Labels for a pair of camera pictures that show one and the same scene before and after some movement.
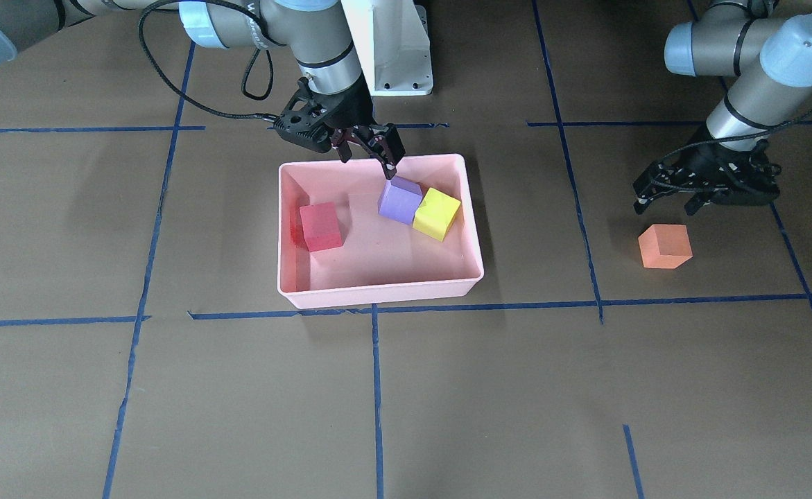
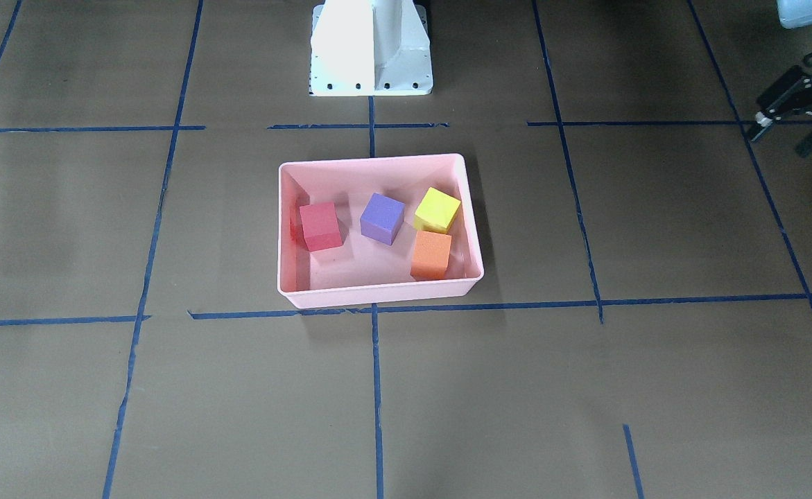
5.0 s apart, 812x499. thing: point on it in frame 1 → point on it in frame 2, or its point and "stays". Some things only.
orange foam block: (665, 246) → (430, 255)
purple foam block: (399, 199) → (383, 219)
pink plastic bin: (381, 260) stays
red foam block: (321, 226) stays
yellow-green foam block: (436, 214) stays
